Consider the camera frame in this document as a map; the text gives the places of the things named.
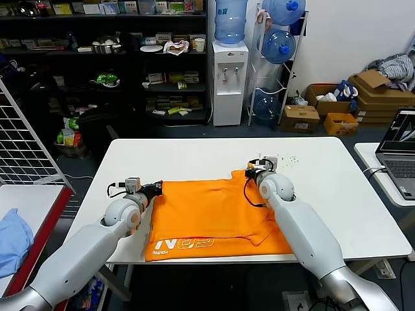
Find grey open laptop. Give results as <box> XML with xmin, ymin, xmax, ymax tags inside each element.
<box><xmin>374</xmin><ymin>108</ymin><xmax>415</xmax><ymax>200</ymax></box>

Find yellow cardboard box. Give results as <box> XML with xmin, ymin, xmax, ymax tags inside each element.
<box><xmin>323</xmin><ymin>112</ymin><xmax>359</xmax><ymax>136</ymax></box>

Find blue white bag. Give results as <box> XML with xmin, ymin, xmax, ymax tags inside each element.
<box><xmin>333</xmin><ymin>80</ymin><xmax>359</xmax><ymax>102</ymax></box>

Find light blue cloth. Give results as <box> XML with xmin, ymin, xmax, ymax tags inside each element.
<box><xmin>0</xmin><ymin>208</ymin><xmax>35</xmax><ymax>279</ymax></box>

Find cola bottle red label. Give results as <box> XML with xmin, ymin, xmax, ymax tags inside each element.
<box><xmin>35</xmin><ymin>0</ymin><xmax>51</xmax><ymax>17</ymax></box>

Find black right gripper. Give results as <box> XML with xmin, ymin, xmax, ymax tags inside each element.
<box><xmin>244</xmin><ymin>158</ymin><xmax>266</xmax><ymax>179</ymax></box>

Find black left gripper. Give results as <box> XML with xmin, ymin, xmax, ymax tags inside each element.
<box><xmin>141</xmin><ymin>181</ymin><xmax>164</xmax><ymax>203</ymax></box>

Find grey pile of clothes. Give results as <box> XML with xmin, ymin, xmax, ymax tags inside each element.
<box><xmin>366</xmin><ymin>51</ymin><xmax>415</xmax><ymax>91</ymax></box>

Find black shelf unit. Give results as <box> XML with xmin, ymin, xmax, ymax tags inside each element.
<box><xmin>0</xmin><ymin>0</ymin><xmax>208</xmax><ymax>126</ymax></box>

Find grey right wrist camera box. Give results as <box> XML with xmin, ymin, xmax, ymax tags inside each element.
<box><xmin>258</xmin><ymin>154</ymin><xmax>279</xmax><ymax>172</ymax></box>

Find stacked large cardboard boxes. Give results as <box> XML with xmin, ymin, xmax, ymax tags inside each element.
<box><xmin>347</xmin><ymin>70</ymin><xmax>415</xmax><ymax>125</ymax></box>

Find white laptop cable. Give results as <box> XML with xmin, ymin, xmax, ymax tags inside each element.
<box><xmin>362</xmin><ymin>165</ymin><xmax>386</xmax><ymax>178</ymax></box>

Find white metal jug rack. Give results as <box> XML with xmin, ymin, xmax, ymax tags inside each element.
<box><xmin>246</xmin><ymin>3</ymin><xmax>309</xmax><ymax>127</ymax></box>

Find small white side table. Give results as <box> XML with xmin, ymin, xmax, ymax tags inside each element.
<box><xmin>353</xmin><ymin>141</ymin><xmax>415</xmax><ymax>208</ymax></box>

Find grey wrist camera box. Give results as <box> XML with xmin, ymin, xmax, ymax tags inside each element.
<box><xmin>258</xmin><ymin>154</ymin><xmax>279</xmax><ymax>172</ymax></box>
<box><xmin>124</xmin><ymin>177</ymin><xmax>142</xmax><ymax>194</ymax></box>

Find red-edged white table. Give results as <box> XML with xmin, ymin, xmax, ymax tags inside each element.
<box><xmin>0</xmin><ymin>184</ymin><xmax>76</xmax><ymax>297</ymax></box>

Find white water dispenser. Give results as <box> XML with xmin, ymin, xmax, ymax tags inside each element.
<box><xmin>211</xmin><ymin>41</ymin><xmax>250</xmax><ymax>127</ymax></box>

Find basket of snack packs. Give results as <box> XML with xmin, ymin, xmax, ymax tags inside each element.
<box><xmin>54</xmin><ymin>117</ymin><xmax>88</xmax><ymax>159</ymax></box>

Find orange t-shirt white print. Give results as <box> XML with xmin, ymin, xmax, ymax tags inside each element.
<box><xmin>144</xmin><ymin>168</ymin><xmax>294</xmax><ymax>262</ymax></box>

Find white plastic food bag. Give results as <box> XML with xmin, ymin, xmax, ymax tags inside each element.
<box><xmin>163</xmin><ymin>39</ymin><xmax>191</xmax><ymax>58</ymax></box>

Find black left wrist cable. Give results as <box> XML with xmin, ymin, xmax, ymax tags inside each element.
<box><xmin>106</xmin><ymin>182</ymin><xmax>130</xmax><ymax>198</ymax></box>

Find black office chair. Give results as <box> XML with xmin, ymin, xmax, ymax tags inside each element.
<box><xmin>76</xmin><ymin>106</ymin><xmax>140</xmax><ymax>159</ymax></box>

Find green fruit in bag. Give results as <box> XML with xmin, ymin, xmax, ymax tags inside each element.
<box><xmin>89</xmin><ymin>73</ymin><xmax>121</xmax><ymax>88</ymax></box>

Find white wire grid panel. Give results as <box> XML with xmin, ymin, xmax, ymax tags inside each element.
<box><xmin>0</xmin><ymin>76</ymin><xmax>77</xmax><ymax>194</ymax></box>

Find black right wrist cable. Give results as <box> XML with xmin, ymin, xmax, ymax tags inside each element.
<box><xmin>243</xmin><ymin>176</ymin><xmax>270</xmax><ymax>208</ymax></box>

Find blue water jug lying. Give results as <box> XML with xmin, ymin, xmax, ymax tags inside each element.
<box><xmin>261</xmin><ymin>29</ymin><xmax>296</xmax><ymax>65</ymax></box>
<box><xmin>261</xmin><ymin>0</ymin><xmax>306</xmax><ymax>27</ymax></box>
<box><xmin>252</xmin><ymin>87</ymin><xmax>282</xmax><ymax>121</ymax></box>

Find metal bowl with buns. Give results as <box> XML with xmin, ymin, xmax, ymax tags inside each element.
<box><xmin>92</xmin><ymin>36</ymin><xmax>123</xmax><ymax>55</ymax></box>

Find open brown cardboard box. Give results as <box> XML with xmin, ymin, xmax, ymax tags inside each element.
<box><xmin>305</xmin><ymin>84</ymin><xmax>353</xmax><ymax>117</ymax></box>

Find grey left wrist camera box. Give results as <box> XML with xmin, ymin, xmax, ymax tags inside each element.
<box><xmin>124</xmin><ymin>177</ymin><xmax>142</xmax><ymax>194</ymax></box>

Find closed brown cardboard box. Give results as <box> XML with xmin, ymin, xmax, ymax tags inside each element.
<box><xmin>279</xmin><ymin>104</ymin><xmax>321</xmax><ymax>134</ymax></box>

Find blue water jug upright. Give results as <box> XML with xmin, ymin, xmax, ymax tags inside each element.
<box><xmin>214</xmin><ymin>0</ymin><xmax>249</xmax><ymax>49</ymax></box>

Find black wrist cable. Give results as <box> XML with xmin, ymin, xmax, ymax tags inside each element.
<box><xmin>106</xmin><ymin>182</ymin><xmax>130</xmax><ymax>198</ymax></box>
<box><xmin>243</xmin><ymin>176</ymin><xmax>270</xmax><ymax>208</ymax></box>

